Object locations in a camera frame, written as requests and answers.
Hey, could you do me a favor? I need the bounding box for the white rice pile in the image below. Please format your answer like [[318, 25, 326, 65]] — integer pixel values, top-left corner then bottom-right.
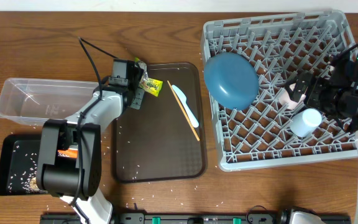
[[6, 141, 42, 195]]

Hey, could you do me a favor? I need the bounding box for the orange carrot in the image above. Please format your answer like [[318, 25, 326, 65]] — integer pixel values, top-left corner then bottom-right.
[[58, 149, 78, 159]]

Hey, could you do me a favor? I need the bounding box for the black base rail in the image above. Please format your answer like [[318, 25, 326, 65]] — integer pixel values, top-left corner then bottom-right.
[[39, 212, 352, 224]]

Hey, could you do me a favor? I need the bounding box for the yellow green snack packet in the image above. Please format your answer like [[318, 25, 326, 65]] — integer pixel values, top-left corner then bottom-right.
[[139, 78, 163, 96]]

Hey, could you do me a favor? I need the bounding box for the light blue plastic knife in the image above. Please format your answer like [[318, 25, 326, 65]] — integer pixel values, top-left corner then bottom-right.
[[172, 85, 199, 128]]

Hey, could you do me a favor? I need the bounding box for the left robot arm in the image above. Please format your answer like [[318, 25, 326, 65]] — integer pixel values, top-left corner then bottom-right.
[[36, 59, 147, 223]]

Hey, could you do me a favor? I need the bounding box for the pink cup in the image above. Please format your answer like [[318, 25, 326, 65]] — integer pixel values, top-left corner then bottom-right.
[[278, 90, 306, 110]]

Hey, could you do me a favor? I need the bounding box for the brown serving tray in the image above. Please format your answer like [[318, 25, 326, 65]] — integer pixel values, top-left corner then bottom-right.
[[111, 63, 207, 183]]

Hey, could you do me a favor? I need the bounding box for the light blue cup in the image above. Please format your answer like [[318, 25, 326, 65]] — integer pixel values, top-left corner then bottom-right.
[[290, 108, 323, 138]]

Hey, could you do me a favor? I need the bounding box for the grey plastic dishwasher rack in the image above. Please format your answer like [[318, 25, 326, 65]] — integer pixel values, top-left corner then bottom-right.
[[201, 10, 357, 172]]

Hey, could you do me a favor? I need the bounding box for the black plastic tray bin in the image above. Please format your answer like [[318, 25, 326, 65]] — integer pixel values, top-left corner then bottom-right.
[[0, 134, 47, 196]]

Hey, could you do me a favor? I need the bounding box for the foil wrapper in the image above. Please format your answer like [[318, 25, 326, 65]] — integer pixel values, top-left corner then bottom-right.
[[135, 57, 149, 82]]

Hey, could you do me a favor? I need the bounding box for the clear plastic bin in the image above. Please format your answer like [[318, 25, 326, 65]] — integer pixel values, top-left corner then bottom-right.
[[0, 78, 98, 126]]

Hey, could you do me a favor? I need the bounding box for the brown pastry piece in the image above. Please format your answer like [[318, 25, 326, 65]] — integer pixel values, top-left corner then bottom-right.
[[29, 177, 39, 191]]

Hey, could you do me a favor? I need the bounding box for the dark blue plate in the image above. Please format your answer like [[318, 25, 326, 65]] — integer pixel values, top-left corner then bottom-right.
[[204, 52, 259, 110]]

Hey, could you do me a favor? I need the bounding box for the wooden chopstick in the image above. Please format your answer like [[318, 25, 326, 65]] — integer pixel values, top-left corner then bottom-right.
[[167, 80, 200, 142]]

